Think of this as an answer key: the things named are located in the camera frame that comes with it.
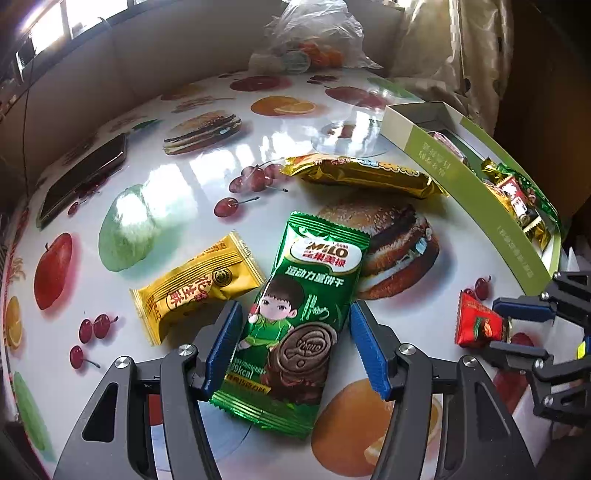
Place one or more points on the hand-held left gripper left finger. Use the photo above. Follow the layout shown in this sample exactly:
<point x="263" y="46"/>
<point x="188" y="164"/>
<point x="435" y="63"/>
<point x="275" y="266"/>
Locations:
<point x="224" y="344"/>

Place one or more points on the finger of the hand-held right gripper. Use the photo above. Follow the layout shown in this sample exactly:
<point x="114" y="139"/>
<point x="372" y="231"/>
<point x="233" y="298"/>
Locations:
<point x="512" y="354"/>
<point x="521" y="308"/>

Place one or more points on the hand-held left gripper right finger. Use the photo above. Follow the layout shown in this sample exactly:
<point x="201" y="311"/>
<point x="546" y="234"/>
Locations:
<point x="369" y="355"/>

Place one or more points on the small red snack packet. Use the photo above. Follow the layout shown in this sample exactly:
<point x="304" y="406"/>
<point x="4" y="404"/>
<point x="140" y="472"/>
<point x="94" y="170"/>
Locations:
<point x="478" y="325"/>

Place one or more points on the green biscuit packet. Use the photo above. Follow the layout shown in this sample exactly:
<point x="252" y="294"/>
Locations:
<point x="541" y="201"/>
<point x="295" y="295"/>

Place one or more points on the green cardboard box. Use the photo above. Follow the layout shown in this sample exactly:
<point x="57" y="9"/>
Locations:
<point x="461" y="194"/>

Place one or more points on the yellow snack packet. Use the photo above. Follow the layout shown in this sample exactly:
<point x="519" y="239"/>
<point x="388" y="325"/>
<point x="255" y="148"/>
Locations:
<point x="198" y="286"/>

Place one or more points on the shiny gold snack packet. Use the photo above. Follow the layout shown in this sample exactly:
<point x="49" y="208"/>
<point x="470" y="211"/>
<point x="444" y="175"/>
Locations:
<point x="494" y="170"/>

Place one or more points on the long gold snack bar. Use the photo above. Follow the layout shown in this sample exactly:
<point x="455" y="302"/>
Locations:
<point x="364" y="174"/>

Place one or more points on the black smartphone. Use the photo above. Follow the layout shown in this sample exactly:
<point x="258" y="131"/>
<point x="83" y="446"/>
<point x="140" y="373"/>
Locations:
<point x="83" y="177"/>

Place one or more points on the beige patterned cloth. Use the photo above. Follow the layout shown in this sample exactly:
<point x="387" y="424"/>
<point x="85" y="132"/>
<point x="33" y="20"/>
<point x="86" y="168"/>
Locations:
<point x="443" y="55"/>

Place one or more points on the round white lidded cup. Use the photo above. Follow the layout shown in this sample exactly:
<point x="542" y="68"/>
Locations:
<point x="295" y="61"/>

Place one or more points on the orange packet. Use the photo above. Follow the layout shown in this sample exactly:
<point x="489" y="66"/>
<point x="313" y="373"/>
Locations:
<point x="323" y="53"/>

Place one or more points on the clear plastic bag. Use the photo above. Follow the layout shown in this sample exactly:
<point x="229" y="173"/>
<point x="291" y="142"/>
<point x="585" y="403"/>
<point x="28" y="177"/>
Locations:
<point x="314" y="27"/>

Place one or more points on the window with metal frame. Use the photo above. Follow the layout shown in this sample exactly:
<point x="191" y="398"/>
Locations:
<point x="87" y="18"/>

